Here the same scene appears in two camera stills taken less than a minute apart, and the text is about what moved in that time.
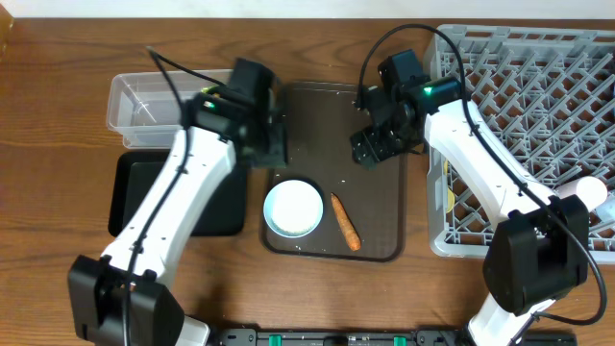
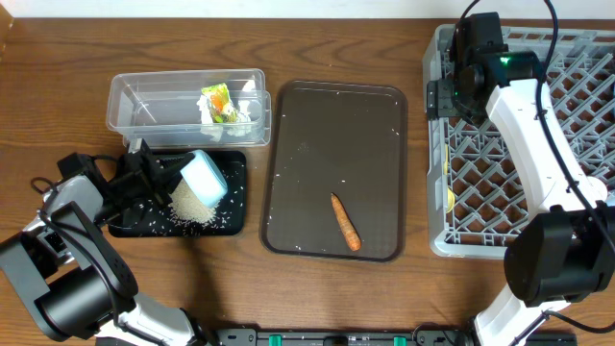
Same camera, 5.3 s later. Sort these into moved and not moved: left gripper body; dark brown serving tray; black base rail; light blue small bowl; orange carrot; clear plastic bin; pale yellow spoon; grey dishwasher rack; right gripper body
Moved: left gripper body; right gripper body; light blue small bowl
Not moved: orange carrot; dark brown serving tray; clear plastic bin; black base rail; grey dishwasher rack; pale yellow spoon
